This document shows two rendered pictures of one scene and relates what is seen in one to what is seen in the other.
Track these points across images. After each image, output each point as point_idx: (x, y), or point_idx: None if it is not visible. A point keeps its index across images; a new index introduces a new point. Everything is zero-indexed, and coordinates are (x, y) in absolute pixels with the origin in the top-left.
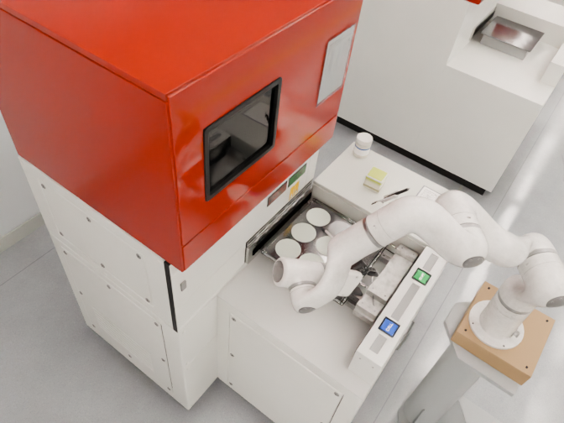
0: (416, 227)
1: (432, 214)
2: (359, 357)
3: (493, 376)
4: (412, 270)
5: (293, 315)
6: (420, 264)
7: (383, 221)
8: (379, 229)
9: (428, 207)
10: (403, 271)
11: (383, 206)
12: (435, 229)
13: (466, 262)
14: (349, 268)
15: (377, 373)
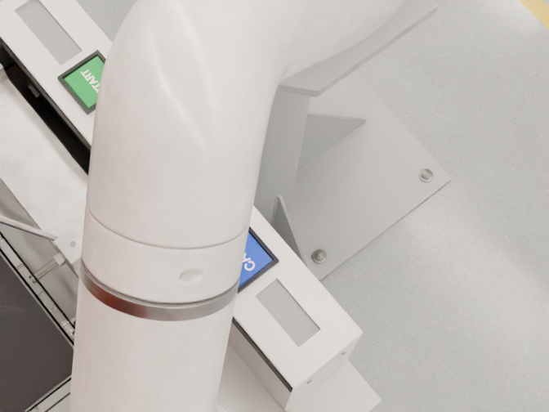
0: (272, 100)
1: (257, 7)
2: (306, 382)
3: (384, 29)
4: (61, 99)
5: None
6: (46, 66)
7: (190, 232)
8: (211, 259)
9: (229, 10)
10: (29, 120)
11: (101, 195)
12: (297, 28)
13: None
14: (216, 403)
15: (355, 343)
